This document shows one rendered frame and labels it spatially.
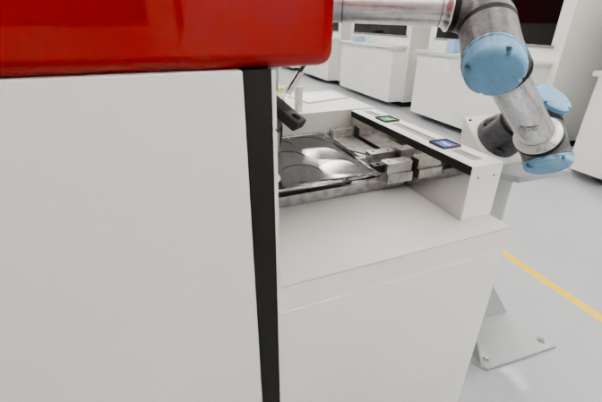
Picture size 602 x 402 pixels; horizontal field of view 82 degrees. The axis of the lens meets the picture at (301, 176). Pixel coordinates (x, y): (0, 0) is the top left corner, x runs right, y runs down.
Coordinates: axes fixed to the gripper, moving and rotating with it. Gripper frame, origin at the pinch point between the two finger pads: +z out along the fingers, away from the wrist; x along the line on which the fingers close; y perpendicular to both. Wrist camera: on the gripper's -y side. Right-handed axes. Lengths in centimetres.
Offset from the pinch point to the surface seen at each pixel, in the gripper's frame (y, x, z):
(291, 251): -16.4, 19.5, 9.2
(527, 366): -82, -55, 91
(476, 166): -46.7, -10.6, -4.8
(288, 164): -2.4, -4.3, 1.4
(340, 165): -14.9, -10.5, 1.3
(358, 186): -20.0, -11.7, 7.1
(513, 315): -78, -81, 90
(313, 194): -11.3, -1.7, 7.2
